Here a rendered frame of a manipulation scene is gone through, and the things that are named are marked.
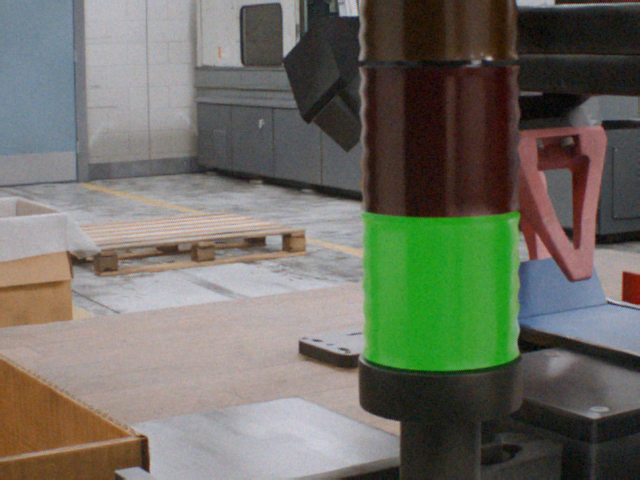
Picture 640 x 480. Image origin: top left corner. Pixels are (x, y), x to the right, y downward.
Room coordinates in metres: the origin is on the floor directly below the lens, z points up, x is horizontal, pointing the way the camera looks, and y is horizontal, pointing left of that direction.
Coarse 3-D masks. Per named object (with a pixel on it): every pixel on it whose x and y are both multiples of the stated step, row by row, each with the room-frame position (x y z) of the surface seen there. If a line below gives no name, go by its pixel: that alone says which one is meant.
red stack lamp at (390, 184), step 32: (384, 96) 0.30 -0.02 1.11; (416, 96) 0.30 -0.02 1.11; (448, 96) 0.30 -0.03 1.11; (480, 96) 0.30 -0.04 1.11; (512, 96) 0.31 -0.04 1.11; (384, 128) 0.30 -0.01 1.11; (416, 128) 0.30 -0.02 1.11; (448, 128) 0.30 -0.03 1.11; (480, 128) 0.30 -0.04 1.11; (512, 128) 0.31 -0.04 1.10; (384, 160) 0.30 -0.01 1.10; (416, 160) 0.30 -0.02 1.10; (448, 160) 0.30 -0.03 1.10; (480, 160) 0.30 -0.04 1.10; (512, 160) 0.31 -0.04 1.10; (384, 192) 0.30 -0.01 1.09; (416, 192) 0.30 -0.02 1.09; (448, 192) 0.30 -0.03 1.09; (480, 192) 0.30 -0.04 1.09; (512, 192) 0.31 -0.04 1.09
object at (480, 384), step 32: (384, 384) 0.30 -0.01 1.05; (416, 384) 0.30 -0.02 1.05; (448, 384) 0.30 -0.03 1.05; (480, 384) 0.30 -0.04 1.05; (512, 384) 0.30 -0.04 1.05; (384, 416) 0.30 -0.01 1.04; (416, 416) 0.30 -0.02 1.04; (448, 416) 0.30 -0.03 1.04; (480, 416) 0.30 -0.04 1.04; (416, 448) 0.31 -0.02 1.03; (448, 448) 0.31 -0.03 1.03; (480, 448) 0.31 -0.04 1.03
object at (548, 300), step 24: (528, 264) 0.67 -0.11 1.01; (552, 264) 0.68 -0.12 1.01; (528, 288) 0.66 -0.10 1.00; (552, 288) 0.67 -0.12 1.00; (576, 288) 0.68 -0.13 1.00; (600, 288) 0.69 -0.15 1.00; (528, 312) 0.65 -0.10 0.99; (552, 312) 0.66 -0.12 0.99; (576, 312) 0.66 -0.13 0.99; (600, 312) 0.66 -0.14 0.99; (624, 312) 0.66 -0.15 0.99; (576, 336) 0.61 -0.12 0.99; (600, 336) 0.60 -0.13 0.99; (624, 336) 0.60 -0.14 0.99
